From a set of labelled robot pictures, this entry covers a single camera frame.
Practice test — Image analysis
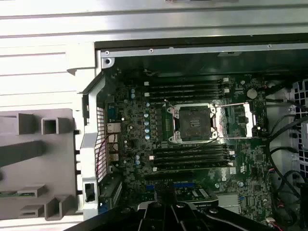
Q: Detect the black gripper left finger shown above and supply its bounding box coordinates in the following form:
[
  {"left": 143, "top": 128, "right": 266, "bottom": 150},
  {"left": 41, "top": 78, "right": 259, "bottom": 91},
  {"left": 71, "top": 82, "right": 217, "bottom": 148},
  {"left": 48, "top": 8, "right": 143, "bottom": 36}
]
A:
[{"left": 72, "top": 184, "right": 167, "bottom": 231}]

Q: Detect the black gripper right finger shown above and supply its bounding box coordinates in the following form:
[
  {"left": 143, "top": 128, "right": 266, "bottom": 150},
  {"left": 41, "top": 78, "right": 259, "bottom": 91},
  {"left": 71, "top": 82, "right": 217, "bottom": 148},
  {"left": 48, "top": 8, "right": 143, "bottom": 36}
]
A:
[{"left": 167, "top": 182, "right": 274, "bottom": 231}]

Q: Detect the metal locking lever wire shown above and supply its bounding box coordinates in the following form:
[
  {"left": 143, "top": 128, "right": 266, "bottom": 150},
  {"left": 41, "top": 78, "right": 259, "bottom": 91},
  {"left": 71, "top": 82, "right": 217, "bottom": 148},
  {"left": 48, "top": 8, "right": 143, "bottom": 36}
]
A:
[
  {"left": 177, "top": 142, "right": 220, "bottom": 154},
  {"left": 164, "top": 98, "right": 179, "bottom": 114}
]

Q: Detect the metal socket cover frame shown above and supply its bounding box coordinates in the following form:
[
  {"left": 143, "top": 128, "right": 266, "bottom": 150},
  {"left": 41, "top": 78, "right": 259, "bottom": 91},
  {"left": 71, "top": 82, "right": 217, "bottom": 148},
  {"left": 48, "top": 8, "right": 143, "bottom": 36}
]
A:
[{"left": 211, "top": 102, "right": 257, "bottom": 140}]

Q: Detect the CPU socket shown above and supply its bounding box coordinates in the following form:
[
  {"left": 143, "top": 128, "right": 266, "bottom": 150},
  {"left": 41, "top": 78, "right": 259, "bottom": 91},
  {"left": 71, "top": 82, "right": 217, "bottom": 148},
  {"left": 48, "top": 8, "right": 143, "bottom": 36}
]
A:
[{"left": 167, "top": 103, "right": 218, "bottom": 145}]

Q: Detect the black expansion slot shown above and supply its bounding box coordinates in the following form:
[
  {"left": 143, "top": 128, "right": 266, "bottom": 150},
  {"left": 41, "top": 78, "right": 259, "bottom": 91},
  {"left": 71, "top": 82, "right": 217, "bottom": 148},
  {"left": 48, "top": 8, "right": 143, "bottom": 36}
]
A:
[{"left": 144, "top": 172, "right": 193, "bottom": 180}]

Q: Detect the green motherboard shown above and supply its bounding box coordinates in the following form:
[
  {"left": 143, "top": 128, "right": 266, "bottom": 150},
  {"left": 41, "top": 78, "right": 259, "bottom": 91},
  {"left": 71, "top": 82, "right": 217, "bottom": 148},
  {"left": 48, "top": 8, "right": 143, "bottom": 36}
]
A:
[{"left": 104, "top": 68, "right": 281, "bottom": 224}]

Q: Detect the black PC case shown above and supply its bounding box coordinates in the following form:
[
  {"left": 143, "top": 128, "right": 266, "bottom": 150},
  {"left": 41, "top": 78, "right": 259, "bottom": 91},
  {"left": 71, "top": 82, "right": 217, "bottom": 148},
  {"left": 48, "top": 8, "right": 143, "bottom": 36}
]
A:
[{"left": 66, "top": 33, "right": 308, "bottom": 231}]

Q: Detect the blue port connector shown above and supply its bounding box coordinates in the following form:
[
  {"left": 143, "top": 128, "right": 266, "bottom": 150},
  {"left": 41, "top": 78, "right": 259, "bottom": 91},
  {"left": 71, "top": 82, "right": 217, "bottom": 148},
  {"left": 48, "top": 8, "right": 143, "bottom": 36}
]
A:
[{"left": 107, "top": 103, "right": 117, "bottom": 121}]

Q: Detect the grey parts rack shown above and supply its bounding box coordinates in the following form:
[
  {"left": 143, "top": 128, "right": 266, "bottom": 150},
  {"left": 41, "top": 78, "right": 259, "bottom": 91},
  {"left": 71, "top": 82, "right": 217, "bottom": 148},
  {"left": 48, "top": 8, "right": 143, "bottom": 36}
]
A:
[{"left": 0, "top": 108, "right": 78, "bottom": 222}]

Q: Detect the silver drive cage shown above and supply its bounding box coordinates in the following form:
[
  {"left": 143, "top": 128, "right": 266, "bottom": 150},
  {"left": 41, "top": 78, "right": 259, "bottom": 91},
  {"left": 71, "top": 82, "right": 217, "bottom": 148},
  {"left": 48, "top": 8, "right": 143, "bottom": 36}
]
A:
[{"left": 288, "top": 78, "right": 308, "bottom": 174}]

